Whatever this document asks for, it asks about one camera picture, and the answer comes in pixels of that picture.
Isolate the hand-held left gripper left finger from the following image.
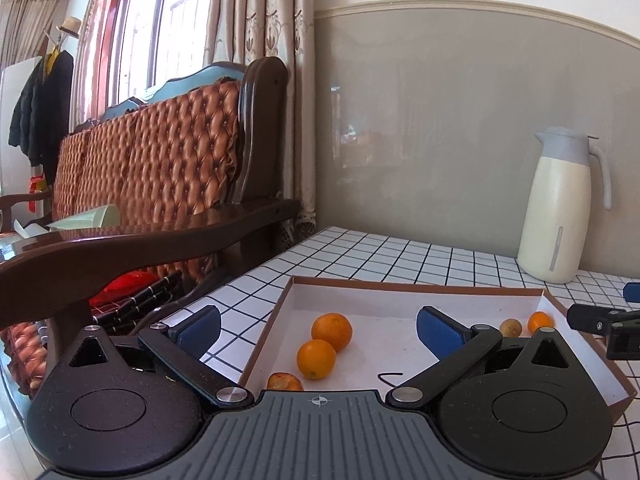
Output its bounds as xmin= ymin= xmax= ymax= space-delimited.
xmin=65 ymin=304 xmax=253 ymax=407

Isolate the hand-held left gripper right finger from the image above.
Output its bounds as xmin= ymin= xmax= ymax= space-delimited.
xmin=385 ymin=305 xmax=573 ymax=408

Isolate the brown cardboard box white inside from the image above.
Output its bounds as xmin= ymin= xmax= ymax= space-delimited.
xmin=239 ymin=275 xmax=638 ymax=423

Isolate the damaged half-peeled orange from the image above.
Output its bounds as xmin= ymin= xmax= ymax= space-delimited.
xmin=266 ymin=371 xmax=305 ymax=392

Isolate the black folded metal stand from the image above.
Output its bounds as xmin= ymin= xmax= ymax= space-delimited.
xmin=90 ymin=271 xmax=183 ymax=336

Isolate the red plastic bag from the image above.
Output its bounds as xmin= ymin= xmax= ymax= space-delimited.
xmin=89 ymin=270 xmax=160 ymax=307

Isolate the white black-grid tablecloth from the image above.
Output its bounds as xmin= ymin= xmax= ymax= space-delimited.
xmin=160 ymin=226 xmax=640 ymax=480

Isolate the cream thermos jug grey lid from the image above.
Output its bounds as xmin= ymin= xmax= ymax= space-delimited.
xmin=516 ymin=126 xmax=613 ymax=285

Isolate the orange quilted seat cushion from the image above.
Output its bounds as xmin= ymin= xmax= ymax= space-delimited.
xmin=0 ymin=321 xmax=51 ymax=396

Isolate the orange quilted sofa back cushion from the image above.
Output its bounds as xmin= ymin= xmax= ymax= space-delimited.
xmin=50 ymin=79 xmax=243 ymax=286

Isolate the white paper sheet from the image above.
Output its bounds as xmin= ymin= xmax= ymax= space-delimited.
xmin=12 ymin=219 xmax=51 ymax=239

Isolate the dark wooden sofa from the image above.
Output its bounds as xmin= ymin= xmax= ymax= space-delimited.
xmin=0 ymin=56 xmax=303 ymax=401

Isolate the red and yellow hanging ornament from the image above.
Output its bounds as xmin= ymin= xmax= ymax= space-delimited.
xmin=27 ymin=172 xmax=48 ymax=213

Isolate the wooden armchair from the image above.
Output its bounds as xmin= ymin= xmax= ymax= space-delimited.
xmin=0 ymin=190 xmax=55 ymax=233

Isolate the black coat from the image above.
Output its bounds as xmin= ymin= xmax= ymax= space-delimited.
xmin=8 ymin=50 xmax=75 ymax=186

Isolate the white cabinet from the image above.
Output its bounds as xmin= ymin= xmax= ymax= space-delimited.
xmin=0 ymin=57 xmax=43 ymax=196

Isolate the pink sheer curtain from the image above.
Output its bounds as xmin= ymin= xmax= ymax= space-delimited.
xmin=70 ymin=0 xmax=131 ymax=131

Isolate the window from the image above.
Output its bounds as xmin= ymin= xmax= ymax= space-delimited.
xmin=107 ymin=0 xmax=221 ymax=106

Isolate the beige embroidered curtain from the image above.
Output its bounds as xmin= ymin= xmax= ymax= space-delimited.
xmin=202 ymin=0 xmax=318 ymax=251

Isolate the beige plain curtain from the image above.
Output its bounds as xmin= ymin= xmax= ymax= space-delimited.
xmin=0 ymin=0 xmax=78 ymax=68

